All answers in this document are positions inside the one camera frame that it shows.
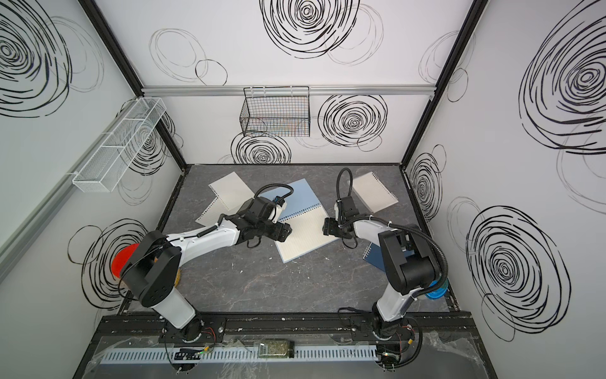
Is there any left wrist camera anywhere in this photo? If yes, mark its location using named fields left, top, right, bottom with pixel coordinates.
left=271, top=201, right=287, bottom=223

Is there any green circuit box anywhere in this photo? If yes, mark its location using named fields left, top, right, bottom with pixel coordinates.
left=257, top=340, right=294, bottom=358

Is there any torn white lined page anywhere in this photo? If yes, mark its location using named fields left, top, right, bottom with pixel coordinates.
left=209, top=172, right=253, bottom=210

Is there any torn lined paper page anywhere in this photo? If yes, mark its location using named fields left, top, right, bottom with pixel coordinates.
left=196, top=197, right=228, bottom=227

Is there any white lined spiral notebook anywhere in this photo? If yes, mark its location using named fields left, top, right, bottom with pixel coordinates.
left=353, top=172, right=399, bottom=213

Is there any white wire shelf basket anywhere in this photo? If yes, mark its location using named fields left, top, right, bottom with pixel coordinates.
left=72, top=97, right=167, bottom=193

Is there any white slotted cable duct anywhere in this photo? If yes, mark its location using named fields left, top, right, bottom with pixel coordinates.
left=99, top=345, right=377, bottom=365

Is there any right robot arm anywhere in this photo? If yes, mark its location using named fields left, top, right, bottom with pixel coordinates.
left=322, top=167, right=448, bottom=340

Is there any black wire basket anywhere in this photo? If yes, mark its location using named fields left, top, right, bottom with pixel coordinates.
left=238, top=95, right=311, bottom=137

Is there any light blue notebook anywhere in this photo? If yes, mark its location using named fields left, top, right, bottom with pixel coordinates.
left=276, top=178, right=337, bottom=263

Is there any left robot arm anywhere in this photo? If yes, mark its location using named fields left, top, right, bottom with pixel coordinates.
left=110, top=183, right=294, bottom=343

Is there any dark blue notebook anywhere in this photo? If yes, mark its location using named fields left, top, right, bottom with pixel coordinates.
left=362, top=243, right=385, bottom=273

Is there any red lid yellow jar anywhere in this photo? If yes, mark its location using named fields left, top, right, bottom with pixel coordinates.
left=111, top=240, right=181, bottom=298

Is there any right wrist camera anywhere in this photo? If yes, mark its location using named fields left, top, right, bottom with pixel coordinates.
left=334, top=200, right=342, bottom=223

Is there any aluminium wall rail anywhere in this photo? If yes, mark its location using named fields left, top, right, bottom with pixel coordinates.
left=142, top=84, right=437, bottom=97

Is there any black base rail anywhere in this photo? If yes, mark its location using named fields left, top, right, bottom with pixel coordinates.
left=94, top=311, right=476, bottom=346

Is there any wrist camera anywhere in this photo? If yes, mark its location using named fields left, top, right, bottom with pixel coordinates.
left=271, top=201, right=287, bottom=223
left=334, top=200, right=342, bottom=223

